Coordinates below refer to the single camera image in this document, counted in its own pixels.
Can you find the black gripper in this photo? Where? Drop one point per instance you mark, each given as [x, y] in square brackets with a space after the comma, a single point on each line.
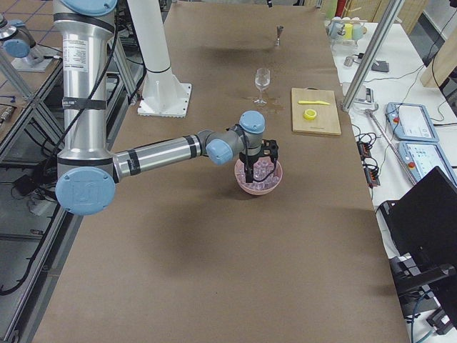
[250, 159]

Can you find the steel double jigger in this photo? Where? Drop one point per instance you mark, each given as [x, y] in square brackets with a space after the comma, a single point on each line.
[279, 30]

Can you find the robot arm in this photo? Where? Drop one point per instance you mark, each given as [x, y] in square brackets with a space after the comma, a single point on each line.
[87, 171]

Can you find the clear ice cubes pile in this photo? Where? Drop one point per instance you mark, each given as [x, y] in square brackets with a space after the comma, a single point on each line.
[262, 170]

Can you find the clear wine glass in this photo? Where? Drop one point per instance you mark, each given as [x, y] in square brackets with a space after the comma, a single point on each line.
[262, 82]

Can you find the pink bowl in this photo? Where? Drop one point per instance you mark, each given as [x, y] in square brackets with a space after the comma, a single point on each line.
[277, 168]

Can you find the yellow lemon slice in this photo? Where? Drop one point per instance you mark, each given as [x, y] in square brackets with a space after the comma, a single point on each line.
[310, 114]

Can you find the yellow plastic knife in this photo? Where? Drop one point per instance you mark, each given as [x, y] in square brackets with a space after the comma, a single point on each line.
[318, 102]

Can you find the bamboo cutting board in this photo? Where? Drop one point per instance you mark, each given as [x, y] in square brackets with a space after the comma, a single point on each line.
[327, 120]

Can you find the metal rod tool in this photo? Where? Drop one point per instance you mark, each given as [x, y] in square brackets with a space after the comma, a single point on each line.
[406, 170]

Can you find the steel cup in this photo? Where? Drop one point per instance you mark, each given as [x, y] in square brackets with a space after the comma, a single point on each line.
[349, 61]

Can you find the upper teach pendant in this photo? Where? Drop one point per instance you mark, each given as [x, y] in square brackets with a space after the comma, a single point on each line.
[410, 122]

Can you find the teach pendant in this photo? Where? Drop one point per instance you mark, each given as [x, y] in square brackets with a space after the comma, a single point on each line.
[420, 157]
[410, 122]

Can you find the grey cloth wallet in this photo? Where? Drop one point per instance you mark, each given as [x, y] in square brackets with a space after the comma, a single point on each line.
[380, 66]

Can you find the lower teach pendant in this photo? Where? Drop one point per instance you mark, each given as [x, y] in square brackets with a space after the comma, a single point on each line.
[420, 157]

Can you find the yellow cup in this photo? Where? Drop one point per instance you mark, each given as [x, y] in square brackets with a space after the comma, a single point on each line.
[347, 31]

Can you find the black laptop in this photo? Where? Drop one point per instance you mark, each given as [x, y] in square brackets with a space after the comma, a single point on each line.
[422, 222]

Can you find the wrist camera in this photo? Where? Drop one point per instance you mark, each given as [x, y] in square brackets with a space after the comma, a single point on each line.
[269, 148]

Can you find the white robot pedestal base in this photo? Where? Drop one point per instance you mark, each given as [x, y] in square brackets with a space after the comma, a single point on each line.
[162, 94]

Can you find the aluminium frame post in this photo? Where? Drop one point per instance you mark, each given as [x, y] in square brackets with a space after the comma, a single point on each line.
[379, 35]

